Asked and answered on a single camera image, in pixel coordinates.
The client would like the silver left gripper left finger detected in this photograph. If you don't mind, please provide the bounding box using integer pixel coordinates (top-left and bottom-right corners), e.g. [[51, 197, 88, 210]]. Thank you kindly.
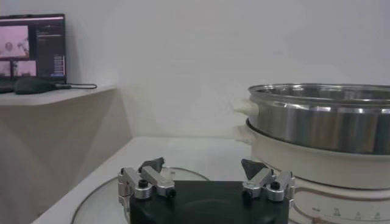
[[117, 156, 177, 212]]

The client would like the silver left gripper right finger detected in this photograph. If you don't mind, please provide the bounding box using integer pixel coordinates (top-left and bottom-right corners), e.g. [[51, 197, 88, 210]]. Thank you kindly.
[[240, 158, 297, 203]]

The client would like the round glass pot lid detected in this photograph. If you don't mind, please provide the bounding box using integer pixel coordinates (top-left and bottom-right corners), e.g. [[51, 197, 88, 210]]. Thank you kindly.
[[70, 166, 211, 224]]

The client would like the stainless steel steamer pot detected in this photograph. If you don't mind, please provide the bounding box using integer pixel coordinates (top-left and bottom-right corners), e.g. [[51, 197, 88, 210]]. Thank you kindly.
[[233, 83, 390, 155]]

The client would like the cream electric cooker base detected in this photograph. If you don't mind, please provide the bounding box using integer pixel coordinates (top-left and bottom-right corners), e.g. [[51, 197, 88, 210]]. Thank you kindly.
[[233, 120, 390, 224]]

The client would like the white side table rounded corner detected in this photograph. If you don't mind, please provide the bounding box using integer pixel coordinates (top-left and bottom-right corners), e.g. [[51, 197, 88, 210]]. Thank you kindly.
[[0, 84, 118, 107]]

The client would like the black computer mouse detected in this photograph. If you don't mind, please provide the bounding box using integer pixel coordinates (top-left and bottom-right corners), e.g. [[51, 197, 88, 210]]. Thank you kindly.
[[13, 76, 59, 96]]

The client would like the black laptop with pink windows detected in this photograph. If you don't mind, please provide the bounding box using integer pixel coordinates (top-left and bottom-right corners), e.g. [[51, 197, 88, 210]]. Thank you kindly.
[[0, 13, 67, 94]]

